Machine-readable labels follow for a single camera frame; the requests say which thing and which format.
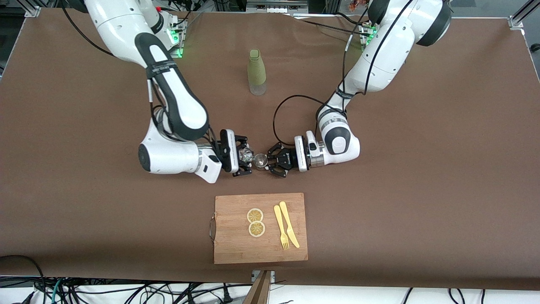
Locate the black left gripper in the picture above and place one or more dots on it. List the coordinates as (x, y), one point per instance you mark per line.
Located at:
(287, 158)

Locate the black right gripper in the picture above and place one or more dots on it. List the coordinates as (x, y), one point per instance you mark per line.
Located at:
(240, 145)

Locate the clear glass beaker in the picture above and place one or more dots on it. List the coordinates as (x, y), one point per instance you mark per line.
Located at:
(245, 156)

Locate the metal jigger measuring cup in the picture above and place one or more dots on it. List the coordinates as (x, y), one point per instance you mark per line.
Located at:
(260, 160)

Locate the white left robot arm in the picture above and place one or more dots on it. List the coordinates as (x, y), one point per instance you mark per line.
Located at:
(379, 55)

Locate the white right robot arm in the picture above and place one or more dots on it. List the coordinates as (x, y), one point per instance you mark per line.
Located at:
(177, 101)

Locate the yellow plastic fork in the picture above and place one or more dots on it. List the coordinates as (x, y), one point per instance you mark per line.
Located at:
(279, 219)

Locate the lemon slice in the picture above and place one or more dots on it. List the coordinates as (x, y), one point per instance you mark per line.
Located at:
(256, 229)
(255, 215)

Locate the yellow plastic knife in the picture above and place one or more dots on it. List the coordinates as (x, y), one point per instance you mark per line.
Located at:
(287, 219)

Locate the bamboo cutting board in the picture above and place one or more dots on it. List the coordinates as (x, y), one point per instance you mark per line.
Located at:
(232, 236)

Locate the green sleeved glass bottle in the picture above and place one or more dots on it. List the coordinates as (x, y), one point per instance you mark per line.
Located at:
(256, 69)

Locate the brown table cover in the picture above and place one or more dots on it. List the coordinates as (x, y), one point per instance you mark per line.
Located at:
(126, 211)

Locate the wooden beam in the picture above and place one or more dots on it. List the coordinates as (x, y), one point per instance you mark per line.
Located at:
(258, 293)

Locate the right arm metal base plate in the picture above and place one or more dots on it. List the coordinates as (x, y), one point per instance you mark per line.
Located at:
(180, 40)

